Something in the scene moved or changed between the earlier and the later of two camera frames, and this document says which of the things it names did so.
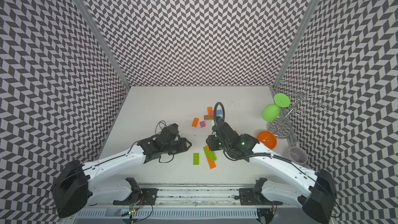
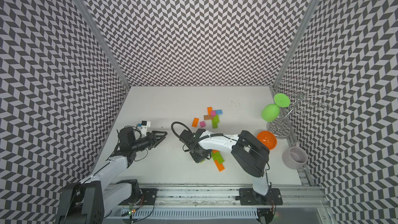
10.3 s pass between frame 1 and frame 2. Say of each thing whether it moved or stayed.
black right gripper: moved
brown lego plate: stayed
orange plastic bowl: stayed
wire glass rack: stayed
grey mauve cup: stayed
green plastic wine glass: stayed
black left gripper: moved
